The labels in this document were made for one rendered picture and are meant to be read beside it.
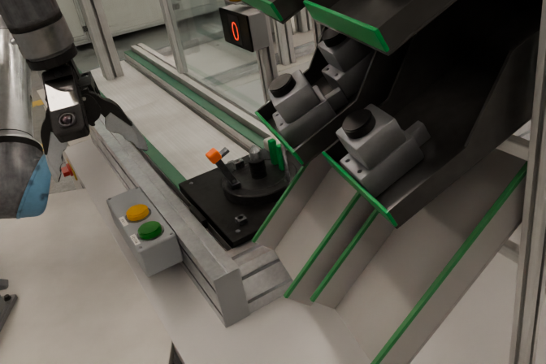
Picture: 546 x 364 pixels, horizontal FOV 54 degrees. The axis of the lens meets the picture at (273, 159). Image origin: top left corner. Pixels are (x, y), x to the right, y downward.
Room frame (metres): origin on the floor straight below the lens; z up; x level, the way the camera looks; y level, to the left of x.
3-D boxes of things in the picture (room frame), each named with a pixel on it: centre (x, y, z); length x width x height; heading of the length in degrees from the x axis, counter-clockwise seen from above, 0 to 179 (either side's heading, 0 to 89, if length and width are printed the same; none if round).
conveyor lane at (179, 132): (1.12, 0.14, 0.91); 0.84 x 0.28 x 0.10; 26
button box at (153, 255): (0.83, 0.26, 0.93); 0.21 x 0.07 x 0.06; 26
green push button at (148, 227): (0.76, 0.23, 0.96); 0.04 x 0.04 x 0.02
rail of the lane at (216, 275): (1.02, 0.29, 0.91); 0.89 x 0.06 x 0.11; 26
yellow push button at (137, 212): (0.83, 0.26, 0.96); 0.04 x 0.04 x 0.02
